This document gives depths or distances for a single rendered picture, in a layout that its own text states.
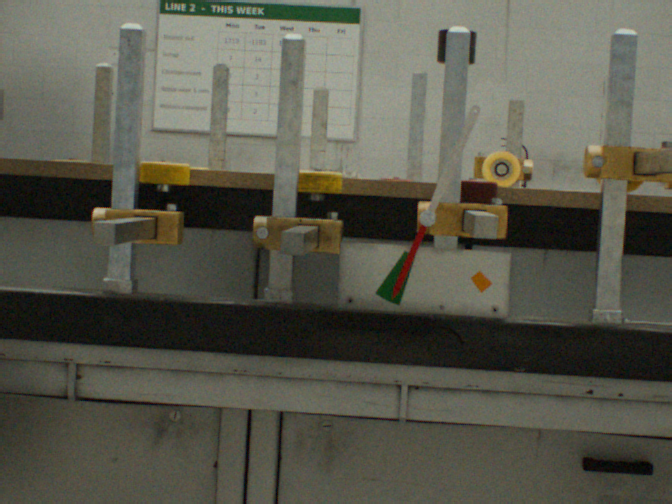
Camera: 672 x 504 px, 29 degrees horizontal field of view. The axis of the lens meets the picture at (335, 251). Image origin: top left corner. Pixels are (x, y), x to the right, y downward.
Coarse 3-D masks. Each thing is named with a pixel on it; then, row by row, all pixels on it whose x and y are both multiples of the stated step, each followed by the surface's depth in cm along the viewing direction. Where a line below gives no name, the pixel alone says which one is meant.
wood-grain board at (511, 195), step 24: (0, 168) 220; (24, 168) 220; (48, 168) 220; (72, 168) 220; (96, 168) 219; (192, 168) 219; (360, 192) 217; (384, 192) 217; (408, 192) 217; (432, 192) 217; (504, 192) 216; (528, 192) 216; (552, 192) 215; (576, 192) 215
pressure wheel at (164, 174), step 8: (168, 160) 214; (144, 168) 212; (152, 168) 211; (160, 168) 211; (168, 168) 211; (176, 168) 211; (184, 168) 213; (144, 176) 212; (152, 176) 211; (160, 176) 211; (168, 176) 211; (176, 176) 212; (184, 176) 213; (160, 184) 213; (168, 184) 211; (176, 184) 212; (184, 184) 213; (160, 208) 215
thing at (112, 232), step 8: (96, 224) 174; (104, 224) 174; (112, 224) 174; (120, 224) 176; (128, 224) 182; (136, 224) 187; (144, 224) 193; (152, 224) 199; (96, 232) 174; (104, 232) 174; (112, 232) 174; (120, 232) 177; (128, 232) 182; (136, 232) 187; (144, 232) 193; (152, 232) 199; (96, 240) 174; (104, 240) 174; (112, 240) 174; (120, 240) 177; (128, 240) 182; (136, 240) 187
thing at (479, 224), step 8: (464, 216) 197; (472, 216) 174; (480, 216) 168; (488, 216) 168; (496, 216) 168; (464, 224) 196; (472, 224) 173; (480, 224) 168; (488, 224) 168; (496, 224) 168; (472, 232) 172; (480, 232) 168; (488, 232) 168; (496, 232) 168
